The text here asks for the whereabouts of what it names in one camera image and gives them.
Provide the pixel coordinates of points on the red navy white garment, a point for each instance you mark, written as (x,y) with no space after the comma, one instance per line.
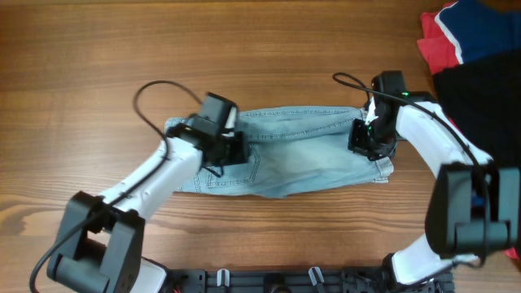
(467,30)

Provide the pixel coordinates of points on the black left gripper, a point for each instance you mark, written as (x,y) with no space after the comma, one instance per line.
(234,150)

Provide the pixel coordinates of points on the light blue denim shorts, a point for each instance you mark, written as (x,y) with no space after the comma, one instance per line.
(294,150)

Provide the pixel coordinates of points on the black base rail with clips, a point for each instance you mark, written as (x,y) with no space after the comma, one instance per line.
(313,280)

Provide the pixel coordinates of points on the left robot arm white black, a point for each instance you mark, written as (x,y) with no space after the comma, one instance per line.
(99,245)

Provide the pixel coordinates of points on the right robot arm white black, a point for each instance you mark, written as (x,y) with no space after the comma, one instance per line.
(474,207)

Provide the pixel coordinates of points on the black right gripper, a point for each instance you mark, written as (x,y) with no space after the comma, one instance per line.
(362,138)

